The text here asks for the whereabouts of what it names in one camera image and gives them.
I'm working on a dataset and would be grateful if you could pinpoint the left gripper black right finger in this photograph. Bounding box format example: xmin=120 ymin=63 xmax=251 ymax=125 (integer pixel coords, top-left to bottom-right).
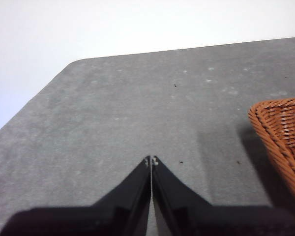
xmin=151 ymin=155 xmax=295 ymax=236

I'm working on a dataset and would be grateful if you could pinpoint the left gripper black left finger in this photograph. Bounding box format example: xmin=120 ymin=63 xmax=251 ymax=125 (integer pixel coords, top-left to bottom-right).
xmin=0 ymin=155 xmax=152 ymax=236

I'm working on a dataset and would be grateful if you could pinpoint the brown woven wicker basket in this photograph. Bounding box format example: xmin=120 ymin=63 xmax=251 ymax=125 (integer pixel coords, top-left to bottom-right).
xmin=248 ymin=97 xmax=295 ymax=217

